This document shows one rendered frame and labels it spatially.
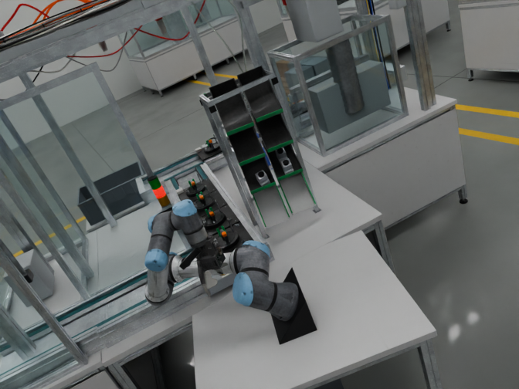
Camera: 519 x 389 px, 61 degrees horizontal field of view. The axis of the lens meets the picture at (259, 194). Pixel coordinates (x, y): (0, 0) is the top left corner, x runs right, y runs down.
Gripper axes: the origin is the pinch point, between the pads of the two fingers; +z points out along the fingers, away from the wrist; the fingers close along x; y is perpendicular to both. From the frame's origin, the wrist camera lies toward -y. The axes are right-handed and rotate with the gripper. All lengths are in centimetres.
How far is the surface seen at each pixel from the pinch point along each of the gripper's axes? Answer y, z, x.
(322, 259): 29, 26, 48
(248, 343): 0.6, 30.7, 3.0
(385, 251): 53, 46, 80
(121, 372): -67, 37, 2
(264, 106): 22, -48, 70
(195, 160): -83, -9, 184
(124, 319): -59, 15, 12
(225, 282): -14.2, 17.9, 31.9
